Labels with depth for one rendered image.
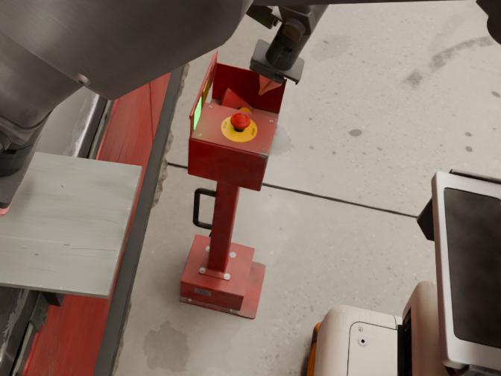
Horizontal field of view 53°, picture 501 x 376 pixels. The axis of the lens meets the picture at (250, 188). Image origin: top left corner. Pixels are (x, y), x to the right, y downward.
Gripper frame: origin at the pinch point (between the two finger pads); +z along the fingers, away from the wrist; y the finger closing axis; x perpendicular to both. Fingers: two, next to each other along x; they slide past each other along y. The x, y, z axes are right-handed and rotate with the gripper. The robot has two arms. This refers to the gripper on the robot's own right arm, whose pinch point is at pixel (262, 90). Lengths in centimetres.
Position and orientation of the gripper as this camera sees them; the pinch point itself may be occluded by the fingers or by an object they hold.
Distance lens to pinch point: 106.8
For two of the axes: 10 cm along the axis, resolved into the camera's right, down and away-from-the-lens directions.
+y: -9.1, -3.8, -1.7
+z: -3.6, 5.1, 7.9
